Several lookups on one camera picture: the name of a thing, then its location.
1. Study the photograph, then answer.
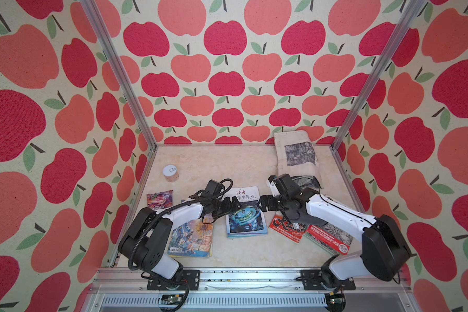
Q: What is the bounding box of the grey green microfibre cloth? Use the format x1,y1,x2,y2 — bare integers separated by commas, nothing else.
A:
291,175,321,190

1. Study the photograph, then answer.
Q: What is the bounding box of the white book with blue vortex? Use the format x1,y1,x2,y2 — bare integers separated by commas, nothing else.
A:
226,186,268,239

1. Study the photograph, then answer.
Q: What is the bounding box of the blue robot sunflower magazine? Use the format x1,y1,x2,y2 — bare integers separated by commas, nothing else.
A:
167,219,214,258

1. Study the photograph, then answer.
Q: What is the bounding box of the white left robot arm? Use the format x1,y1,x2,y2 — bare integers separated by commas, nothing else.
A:
118,178,241,283

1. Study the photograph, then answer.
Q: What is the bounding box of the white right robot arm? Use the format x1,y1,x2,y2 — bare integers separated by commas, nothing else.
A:
257,174,412,291

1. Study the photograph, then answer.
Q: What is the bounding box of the red black manga book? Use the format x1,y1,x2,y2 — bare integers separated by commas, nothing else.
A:
269,213,308,244

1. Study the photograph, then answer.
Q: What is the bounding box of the red green cover book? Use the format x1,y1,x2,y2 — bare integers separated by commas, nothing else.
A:
304,223,353,256

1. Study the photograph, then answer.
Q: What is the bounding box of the cream printed canvas bag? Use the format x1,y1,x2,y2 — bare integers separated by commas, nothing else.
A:
274,130,322,183

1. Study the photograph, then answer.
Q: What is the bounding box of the clear tape roll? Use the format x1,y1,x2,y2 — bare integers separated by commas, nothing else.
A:
162,165,179,183

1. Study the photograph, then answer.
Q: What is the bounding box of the purple candy bag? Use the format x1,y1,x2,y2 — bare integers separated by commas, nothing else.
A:
146,190,173,211

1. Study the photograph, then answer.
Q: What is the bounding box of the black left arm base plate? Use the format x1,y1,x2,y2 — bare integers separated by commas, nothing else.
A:
147,270,200,291

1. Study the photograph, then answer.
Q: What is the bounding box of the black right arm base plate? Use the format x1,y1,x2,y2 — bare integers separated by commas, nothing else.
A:
295,270,356,292

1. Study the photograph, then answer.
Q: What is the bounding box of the right rear aluminium corner post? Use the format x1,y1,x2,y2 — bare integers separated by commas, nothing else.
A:
331,0,426,153

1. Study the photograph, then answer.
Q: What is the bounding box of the aluminium corner post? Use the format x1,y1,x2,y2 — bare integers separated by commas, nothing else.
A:
331,0,426,153
81,0,157,152

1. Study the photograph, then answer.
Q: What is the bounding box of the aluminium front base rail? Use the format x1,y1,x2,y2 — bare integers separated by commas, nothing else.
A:
80,268,421,311

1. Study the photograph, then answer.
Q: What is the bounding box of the left rear aluminium corner post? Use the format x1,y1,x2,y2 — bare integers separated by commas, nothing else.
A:
81,0,157,152

